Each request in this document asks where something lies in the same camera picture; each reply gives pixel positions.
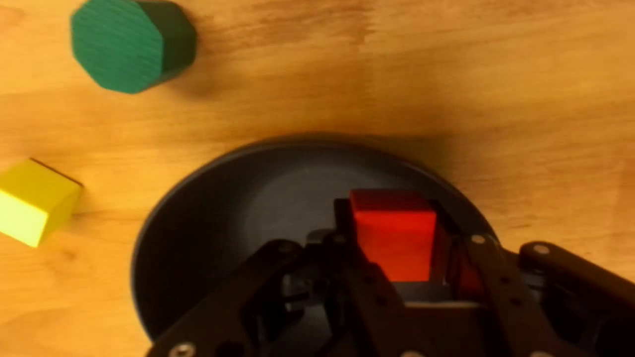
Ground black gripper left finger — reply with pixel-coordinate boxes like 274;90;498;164
151;196;413;357

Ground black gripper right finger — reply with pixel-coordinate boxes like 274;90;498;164
409;209;635;357

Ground red cube block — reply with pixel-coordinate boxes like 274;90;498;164
347;188;441;285

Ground yellow cube block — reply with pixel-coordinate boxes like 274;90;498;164
0;156;85;249

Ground green octagonal block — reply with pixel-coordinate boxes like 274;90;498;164
70;0;199;94

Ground black bowl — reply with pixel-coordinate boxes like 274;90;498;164
129;134;502;357

